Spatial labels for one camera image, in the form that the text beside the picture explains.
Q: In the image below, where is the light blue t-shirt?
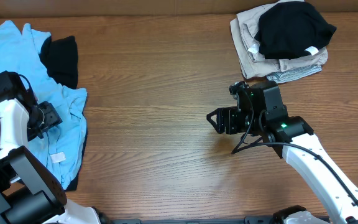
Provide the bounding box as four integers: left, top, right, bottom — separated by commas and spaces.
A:
0, 21, 88, 191

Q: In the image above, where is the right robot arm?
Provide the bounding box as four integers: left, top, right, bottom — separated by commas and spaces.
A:
206, 81, 358, 223

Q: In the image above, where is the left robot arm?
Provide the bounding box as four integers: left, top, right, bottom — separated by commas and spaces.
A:
0, 71, 110, 224

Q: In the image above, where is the folded grey striped shirt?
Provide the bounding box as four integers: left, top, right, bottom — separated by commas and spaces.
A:
266, 65, 322, 83

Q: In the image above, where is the black garment on left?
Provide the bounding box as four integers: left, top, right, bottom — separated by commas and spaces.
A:
38, 36, 88, 191

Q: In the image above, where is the folded beige shirt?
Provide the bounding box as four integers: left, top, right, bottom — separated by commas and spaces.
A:
230, 3, 328, 79

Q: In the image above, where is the folded black shirt on stack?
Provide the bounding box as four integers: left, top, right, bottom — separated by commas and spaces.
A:
255, 1, 336, 59

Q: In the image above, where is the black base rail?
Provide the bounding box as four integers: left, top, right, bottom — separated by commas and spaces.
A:
110, 215, 276, 224

